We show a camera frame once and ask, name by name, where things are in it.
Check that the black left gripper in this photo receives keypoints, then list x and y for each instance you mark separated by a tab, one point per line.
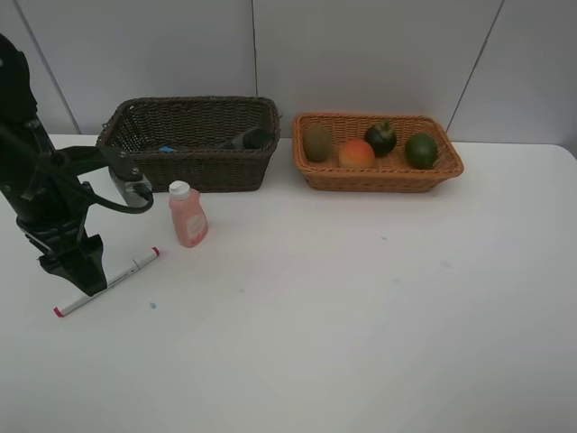
53	218

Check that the white marker red caps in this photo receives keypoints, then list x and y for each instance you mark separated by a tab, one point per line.
135	265

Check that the pink bottle white cap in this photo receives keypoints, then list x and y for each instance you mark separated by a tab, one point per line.
188	216

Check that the dark green pump bottle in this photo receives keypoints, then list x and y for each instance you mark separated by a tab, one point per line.
253	139

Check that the brown kiwi fruit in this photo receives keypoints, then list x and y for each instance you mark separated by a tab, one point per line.
317	143

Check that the orange peach fruit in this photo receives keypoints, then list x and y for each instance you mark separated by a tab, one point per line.
356	154

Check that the dark mangosteen fruit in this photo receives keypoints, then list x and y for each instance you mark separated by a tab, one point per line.
381	137

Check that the green lime fruit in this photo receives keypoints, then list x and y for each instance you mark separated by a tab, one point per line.
421	151

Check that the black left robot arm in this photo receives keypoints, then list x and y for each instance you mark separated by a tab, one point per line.
27	153

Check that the dark brown wicker basket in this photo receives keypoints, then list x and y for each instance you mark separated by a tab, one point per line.
194	127

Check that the orange wicker basket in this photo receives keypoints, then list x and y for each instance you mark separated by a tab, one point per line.
391	173

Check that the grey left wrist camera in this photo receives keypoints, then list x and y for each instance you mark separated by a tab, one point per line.
136	193

